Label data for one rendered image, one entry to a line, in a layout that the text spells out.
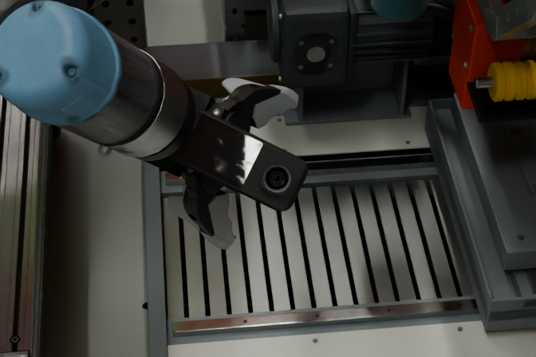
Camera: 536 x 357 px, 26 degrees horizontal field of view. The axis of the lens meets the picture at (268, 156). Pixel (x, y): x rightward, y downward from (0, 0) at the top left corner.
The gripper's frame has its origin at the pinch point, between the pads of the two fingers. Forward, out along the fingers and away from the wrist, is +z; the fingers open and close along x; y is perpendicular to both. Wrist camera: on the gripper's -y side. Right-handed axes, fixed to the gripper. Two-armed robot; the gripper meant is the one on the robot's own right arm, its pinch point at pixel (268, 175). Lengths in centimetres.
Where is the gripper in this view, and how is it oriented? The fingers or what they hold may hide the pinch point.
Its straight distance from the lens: 105.1
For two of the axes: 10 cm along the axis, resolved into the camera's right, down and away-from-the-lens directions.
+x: -4.2, 9.1, -0.4
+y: -8.2, -3.6, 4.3
